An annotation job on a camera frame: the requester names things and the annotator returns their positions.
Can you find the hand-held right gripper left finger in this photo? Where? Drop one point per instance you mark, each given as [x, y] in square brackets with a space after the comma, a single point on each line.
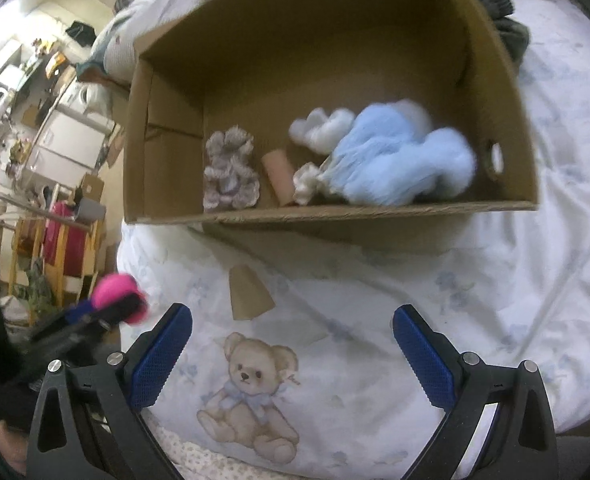
[157, 365]

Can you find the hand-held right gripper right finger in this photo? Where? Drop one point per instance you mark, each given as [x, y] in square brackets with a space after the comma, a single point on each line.
[420, 360]

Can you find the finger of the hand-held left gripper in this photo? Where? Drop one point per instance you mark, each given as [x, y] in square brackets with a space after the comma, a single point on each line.
[82, 310]
[120, 310]

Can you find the beige floral scrunchie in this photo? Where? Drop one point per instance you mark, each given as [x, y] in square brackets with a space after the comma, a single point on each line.
[230, 170]

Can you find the light blue fluffy towel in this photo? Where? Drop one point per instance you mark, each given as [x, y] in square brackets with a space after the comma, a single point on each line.
[400, 160]

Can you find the peach cloth roll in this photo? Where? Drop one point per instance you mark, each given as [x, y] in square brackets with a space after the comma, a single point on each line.
[277, 175]

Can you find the white fluffy cloth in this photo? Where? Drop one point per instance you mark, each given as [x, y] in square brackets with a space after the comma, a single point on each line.
[320, 127]

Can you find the brown cardboard box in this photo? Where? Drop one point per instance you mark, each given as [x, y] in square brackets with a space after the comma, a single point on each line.
[325, 60]

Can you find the person's left hand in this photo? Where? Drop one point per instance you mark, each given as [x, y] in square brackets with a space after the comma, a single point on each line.
[10, 450]

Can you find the pink cloth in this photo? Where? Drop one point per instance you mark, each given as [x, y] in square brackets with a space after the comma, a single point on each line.
[65, 240]

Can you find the wooden rack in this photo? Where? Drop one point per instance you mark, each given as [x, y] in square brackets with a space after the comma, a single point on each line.
[30, 245]

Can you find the brown cardboard piece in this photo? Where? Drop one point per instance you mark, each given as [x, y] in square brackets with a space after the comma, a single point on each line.
[247, 292]

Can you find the small cardboard box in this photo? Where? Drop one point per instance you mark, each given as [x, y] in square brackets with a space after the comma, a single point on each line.
[91, 187]

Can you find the floral bed sheet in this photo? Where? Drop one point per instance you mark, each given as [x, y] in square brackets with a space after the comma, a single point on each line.
[275, 462]

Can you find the white low cabinet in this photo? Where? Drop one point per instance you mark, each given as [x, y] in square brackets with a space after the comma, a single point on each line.
[70, 145]

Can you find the white washing machine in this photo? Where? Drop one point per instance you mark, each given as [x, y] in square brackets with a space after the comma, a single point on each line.
[82, 97]

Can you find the black hanging garment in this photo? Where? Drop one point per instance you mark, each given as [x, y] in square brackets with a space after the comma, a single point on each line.
[80, 32]

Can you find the crumpled bear print quilt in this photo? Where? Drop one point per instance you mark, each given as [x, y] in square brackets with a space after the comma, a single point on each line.
[120, 30]

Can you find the dark grey clothing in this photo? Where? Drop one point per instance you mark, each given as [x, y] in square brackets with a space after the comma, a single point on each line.
[505, 10]

